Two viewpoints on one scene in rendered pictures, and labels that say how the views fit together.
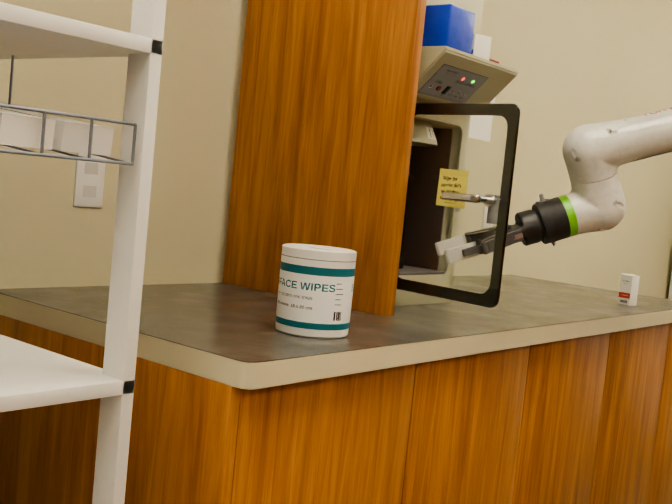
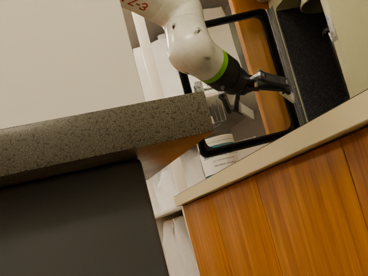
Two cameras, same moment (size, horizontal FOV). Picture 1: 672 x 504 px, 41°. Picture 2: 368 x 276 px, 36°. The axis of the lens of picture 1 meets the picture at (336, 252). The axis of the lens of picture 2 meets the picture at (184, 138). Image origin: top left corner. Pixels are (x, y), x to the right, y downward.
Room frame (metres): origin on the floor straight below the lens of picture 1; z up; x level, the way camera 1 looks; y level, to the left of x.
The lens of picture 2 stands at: (2.70, -1.63, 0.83)
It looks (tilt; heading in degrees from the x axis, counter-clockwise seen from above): 8 degrees up; 127
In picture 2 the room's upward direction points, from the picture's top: 15 degrees counter-clockwise
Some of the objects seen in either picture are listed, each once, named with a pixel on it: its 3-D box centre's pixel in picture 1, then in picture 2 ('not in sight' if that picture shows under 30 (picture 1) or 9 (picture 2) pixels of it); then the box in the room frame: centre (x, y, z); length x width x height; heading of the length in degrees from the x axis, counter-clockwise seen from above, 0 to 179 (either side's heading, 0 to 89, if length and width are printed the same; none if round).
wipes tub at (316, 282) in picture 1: (315, 289); (219, 159); (1.56, 0.03, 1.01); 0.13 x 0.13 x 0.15
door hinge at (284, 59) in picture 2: not in sight; (286, 68); (1.98, -0.11, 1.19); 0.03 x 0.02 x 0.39; 141
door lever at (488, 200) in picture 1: (467, 198); not in sight; (1.78, -0.25, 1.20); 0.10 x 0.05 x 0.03; 43
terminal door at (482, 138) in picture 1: (447, 201); (234, 81); (1.86, -0.22, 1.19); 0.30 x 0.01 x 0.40; 43
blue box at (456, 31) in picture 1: (442, 30); not in sight; (1.99, -0.18, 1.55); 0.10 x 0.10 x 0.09; 51
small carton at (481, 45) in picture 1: (474, 49); not in sight; (2.10, -0.27, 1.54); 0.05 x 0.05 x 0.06; 35
